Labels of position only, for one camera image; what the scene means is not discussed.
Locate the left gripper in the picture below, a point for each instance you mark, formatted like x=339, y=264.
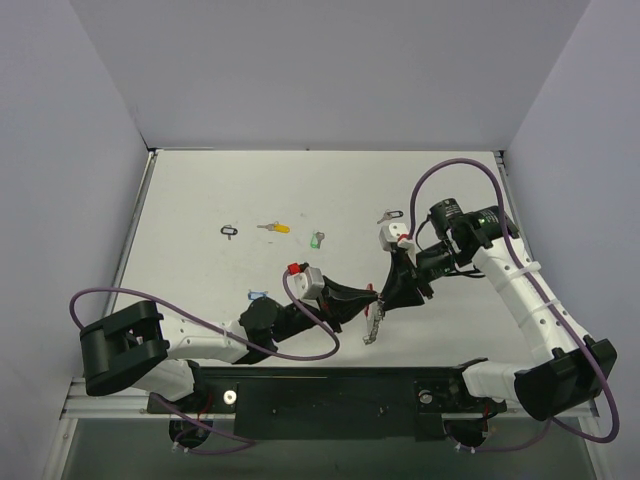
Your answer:
x=330, y=304

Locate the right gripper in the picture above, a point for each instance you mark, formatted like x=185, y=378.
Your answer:
x=415, y=278

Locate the key with green tag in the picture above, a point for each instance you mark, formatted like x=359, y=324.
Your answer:
x=317, y=239

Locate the key with black outlined tag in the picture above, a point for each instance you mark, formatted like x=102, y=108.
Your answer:
x=229, y=231

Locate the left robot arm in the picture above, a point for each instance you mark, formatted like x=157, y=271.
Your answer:
x=155, y=346

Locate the key with yellow tag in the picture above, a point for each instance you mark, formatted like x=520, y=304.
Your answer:
x=275, y=227

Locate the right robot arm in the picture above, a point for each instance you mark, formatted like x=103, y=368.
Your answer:
x=567, y=362

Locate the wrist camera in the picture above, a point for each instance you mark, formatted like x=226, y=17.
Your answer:
x=395, y=235
x=309, y=281

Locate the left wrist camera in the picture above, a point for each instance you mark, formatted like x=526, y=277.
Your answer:
x=309, y=281

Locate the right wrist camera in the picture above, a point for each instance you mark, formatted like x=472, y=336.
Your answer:
x=395, y=235

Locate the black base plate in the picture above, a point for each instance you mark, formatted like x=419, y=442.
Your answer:
x=332, y=403

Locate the key with clear black tag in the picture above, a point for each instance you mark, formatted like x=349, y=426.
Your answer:
x=389, y=215

